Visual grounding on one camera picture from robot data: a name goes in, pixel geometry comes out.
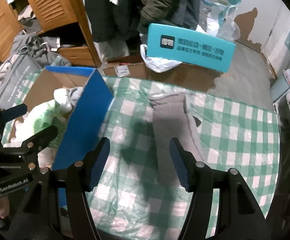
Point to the pinkish grey fleece pants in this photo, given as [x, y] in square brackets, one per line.
[172, 118]

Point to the brown cardboard box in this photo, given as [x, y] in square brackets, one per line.
[185, 75]

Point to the clear blue plastic bag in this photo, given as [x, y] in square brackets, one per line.
[217, 18]

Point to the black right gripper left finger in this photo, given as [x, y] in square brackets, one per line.
[94, 163]

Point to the green checkered tablecloth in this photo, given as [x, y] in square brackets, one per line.
[129, 201]

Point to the grey clothes pile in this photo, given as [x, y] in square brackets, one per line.
[42, 49]

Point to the dark hanging jackets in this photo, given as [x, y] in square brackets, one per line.
[124, 19]

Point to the light green sock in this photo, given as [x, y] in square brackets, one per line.
[47, 114]

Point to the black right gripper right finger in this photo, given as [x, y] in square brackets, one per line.
[184, 163]

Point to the white blue patterned sock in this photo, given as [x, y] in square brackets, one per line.
[24, 130]

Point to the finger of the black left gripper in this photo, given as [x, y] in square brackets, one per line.
[12, 113]
[38, 138]

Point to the white plastic bag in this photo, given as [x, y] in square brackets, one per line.
[157, 64]

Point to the blue cardboard box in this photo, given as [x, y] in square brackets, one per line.
[80, 130]

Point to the teal shoe box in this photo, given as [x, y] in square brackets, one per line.
[189, 46]

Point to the grey knit sock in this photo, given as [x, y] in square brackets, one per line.
[67, 98]

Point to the wooden louvered cabinet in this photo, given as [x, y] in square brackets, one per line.
[68, 17]

